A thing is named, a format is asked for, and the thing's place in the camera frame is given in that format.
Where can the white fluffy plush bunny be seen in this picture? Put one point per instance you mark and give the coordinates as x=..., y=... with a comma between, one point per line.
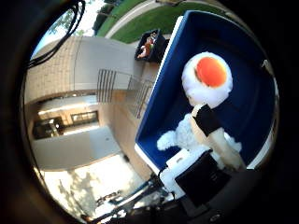
x=180, y=135

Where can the fried egg plush toy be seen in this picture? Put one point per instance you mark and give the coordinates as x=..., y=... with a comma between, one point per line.
x=211, y=71

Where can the metal stair railing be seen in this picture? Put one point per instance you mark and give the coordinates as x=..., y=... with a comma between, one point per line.
x=106, y=85

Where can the black bin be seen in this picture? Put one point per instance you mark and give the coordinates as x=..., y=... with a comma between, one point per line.
x=160, y=46

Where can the orange toy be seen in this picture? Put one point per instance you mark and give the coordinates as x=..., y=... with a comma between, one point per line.
x=147, y=46

